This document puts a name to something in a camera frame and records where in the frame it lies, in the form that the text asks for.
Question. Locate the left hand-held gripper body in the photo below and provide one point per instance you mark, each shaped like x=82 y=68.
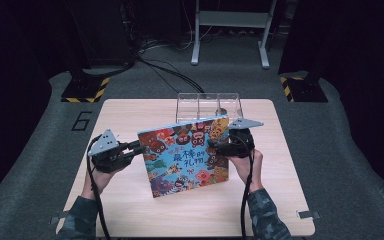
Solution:
x=108 y=160

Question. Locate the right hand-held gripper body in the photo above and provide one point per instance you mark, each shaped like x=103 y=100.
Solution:
x=241 y=143

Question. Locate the colourful picture book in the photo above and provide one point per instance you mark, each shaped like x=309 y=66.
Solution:
x=183 y=160

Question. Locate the person's left hand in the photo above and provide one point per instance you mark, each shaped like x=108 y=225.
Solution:
x=104 y=180

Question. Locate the person's right hand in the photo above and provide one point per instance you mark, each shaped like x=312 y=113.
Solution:
x=258 y=168

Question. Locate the dark round table grommet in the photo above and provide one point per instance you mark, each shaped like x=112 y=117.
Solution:
x=221 y=111

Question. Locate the clear acrylic divided organizer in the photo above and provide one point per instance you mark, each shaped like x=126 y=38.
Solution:
x=196 y=106

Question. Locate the black yellow striped stand base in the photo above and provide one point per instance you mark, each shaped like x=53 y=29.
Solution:
x=305 y=90
x=85 y=90

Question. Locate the black equipment cabinet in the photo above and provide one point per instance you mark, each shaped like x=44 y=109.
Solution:
x=103 y=33

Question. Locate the white metal stand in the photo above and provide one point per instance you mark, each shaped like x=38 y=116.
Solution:
x=233 y=19

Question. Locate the grey table bracket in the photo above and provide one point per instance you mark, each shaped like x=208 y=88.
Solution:
x=308 y=215
x=58 y=219

